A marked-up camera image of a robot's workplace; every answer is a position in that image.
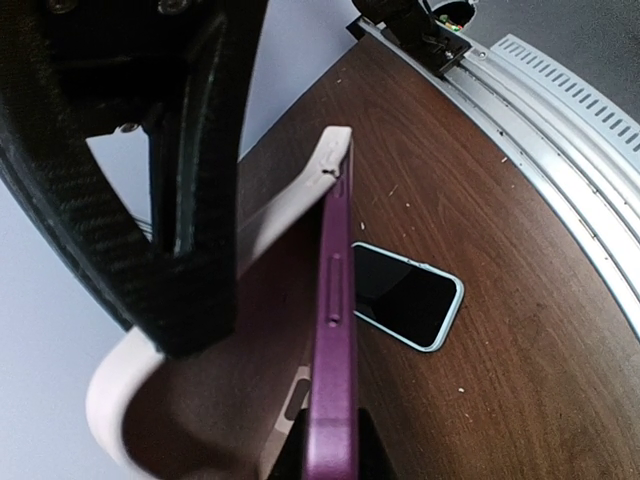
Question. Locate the purple phone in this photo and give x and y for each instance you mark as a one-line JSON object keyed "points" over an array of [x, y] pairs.
{"points": [[333, 394]]}

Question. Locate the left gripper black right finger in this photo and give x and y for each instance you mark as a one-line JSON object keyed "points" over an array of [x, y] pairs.
{"points": [[343, 449]]}

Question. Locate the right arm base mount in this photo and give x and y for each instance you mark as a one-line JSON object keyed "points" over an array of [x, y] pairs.
{"points": [[417, 31]]}

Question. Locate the front aluminium rail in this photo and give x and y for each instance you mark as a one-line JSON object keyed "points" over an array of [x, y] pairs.
{"points": [[575, 147]]}

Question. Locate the pink phone case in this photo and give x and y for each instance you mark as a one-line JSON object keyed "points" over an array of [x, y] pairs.
{"points": [[225, 413]]}

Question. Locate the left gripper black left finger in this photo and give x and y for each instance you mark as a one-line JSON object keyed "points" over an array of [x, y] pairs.
{"points": [[180, 70]]}

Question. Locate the middle phone blue case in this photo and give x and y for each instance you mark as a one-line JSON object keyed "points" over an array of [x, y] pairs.
{"points": [[413, 302]]}

